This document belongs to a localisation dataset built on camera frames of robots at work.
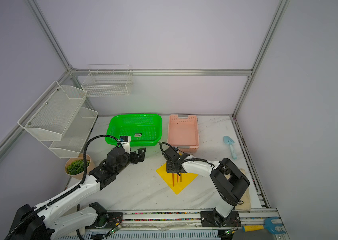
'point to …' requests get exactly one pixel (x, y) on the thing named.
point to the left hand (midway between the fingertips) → (138, 149)
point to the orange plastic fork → (178, 178)
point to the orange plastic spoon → (173, 179)
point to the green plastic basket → (144, 129)
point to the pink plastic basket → (183, 132)
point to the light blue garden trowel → (228, 140)
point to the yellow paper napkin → (186, 179)
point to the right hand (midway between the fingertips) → (169, 167)
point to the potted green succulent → (75, 167)
